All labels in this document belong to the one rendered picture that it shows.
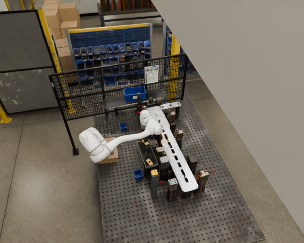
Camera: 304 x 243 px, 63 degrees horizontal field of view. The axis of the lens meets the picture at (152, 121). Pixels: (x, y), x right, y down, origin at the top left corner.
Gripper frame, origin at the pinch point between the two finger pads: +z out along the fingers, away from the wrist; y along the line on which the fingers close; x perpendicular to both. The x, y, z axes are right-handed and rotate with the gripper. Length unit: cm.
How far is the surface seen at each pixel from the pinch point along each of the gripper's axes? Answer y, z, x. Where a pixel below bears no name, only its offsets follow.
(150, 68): 74, -14, 95
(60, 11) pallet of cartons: 80, 28, 486
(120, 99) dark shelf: 25, 23, 101
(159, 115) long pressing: 52, 26, 43
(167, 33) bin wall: 178, -2, 189
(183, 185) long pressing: 9, 26, -57
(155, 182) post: -14.2, 22.8, -37.9
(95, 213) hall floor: -72, 126, 20
